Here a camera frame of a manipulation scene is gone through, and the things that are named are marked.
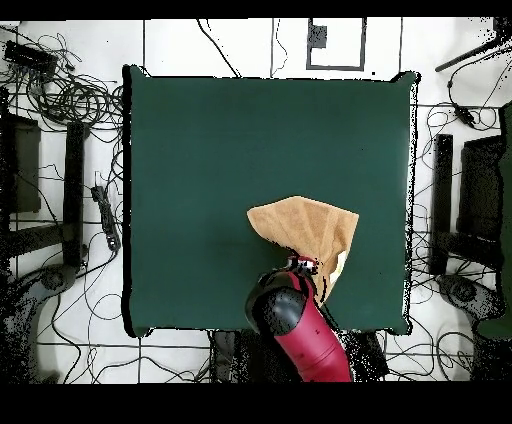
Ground black power strip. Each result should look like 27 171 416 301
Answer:
90 184 122 252
351 330 390 380

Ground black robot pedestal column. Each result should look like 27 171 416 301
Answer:
209 329 301 383

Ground long black cable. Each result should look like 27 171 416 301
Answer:
196 18 241 78

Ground dark green table cloth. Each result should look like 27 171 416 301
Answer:
121 64 421 339

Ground tan terry towel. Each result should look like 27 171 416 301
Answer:
246 195 360 309

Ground black electronics box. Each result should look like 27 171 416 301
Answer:
3 40 59 75

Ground black coiled cable bundle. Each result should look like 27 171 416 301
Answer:
23 31 125 129

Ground grey square floor frame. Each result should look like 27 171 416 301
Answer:
306 17 367 72

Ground black power adapter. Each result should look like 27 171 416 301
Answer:
452 102 477 129

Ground grey pedestal leg with caster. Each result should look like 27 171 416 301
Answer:
0 263 79 383
436 273 506 323

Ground black tripod pole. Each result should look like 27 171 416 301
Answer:
434 17 512 74

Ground black metal frame stand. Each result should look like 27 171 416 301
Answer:
428 133 506 277
0 87 89 273

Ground dark grey square plate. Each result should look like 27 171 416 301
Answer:
307 24 328 49

